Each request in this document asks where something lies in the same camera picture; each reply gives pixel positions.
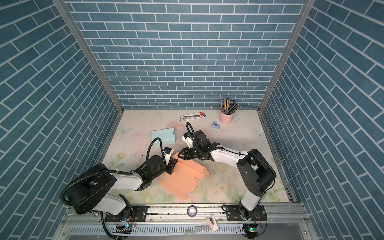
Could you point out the pink pen cup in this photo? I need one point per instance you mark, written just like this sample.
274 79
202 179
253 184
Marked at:
226 119

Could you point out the light blue paper box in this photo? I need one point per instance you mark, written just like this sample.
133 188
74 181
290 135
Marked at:
166 135

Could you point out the blue small stapler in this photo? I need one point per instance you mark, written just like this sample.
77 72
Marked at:
215 125

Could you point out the colored pencils bundle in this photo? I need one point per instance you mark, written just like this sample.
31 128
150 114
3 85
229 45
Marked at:
228 106

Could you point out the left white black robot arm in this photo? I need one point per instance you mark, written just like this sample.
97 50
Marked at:
90 191

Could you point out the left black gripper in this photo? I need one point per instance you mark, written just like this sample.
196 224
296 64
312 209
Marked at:
171 165

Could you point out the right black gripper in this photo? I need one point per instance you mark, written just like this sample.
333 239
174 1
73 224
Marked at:
186 153

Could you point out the pink paper box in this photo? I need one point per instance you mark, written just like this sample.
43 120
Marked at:
184 178

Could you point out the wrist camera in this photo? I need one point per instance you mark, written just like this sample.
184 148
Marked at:
188 139
167 152

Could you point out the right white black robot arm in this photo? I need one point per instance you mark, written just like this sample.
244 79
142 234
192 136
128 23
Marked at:
257 174

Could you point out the white pencil box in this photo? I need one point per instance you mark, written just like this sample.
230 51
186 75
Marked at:
189 117

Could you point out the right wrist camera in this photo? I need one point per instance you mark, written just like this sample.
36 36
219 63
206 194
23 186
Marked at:
188 139

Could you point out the purple tape roll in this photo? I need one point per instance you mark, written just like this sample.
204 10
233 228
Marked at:
192 211

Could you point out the white pink small tool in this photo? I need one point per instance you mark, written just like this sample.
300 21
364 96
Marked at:
212 223

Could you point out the metal base rail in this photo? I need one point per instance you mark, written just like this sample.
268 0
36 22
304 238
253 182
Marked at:
287 221

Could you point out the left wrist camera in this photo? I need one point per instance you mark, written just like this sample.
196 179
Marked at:
167 152

